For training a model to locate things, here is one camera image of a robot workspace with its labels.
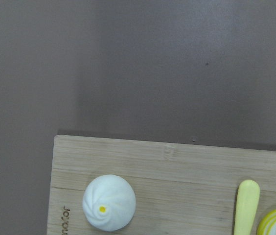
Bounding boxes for bamboo cutting board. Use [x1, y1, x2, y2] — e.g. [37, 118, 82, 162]
[47, 135, 276, 235]

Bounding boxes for yellow plastic knife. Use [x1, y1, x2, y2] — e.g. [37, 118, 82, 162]
[233, 180, 260, 235]

